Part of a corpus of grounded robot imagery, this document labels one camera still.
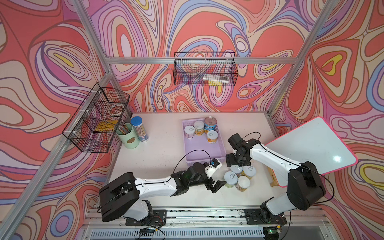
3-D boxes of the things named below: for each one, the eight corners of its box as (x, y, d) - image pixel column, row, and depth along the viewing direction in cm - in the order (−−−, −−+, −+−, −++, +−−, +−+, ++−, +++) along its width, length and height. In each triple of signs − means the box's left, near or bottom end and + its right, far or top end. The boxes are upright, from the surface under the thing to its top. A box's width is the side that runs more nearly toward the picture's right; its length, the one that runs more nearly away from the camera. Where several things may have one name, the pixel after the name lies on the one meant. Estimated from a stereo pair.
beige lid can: (236, 191, 83) (239, 187, 78) (234, 180, 87) (236, 175, 82) (248, 191, 83) (251, 187, 78) (245, 180, 87) (248, 175, 82)
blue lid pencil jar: (138, 143, 105) (129, 124, 89) (141, 135, 109) (132, 116, 94) (147, 143, 105) (140, 124, 89) (149, 135, 109) (142, 116, 94)
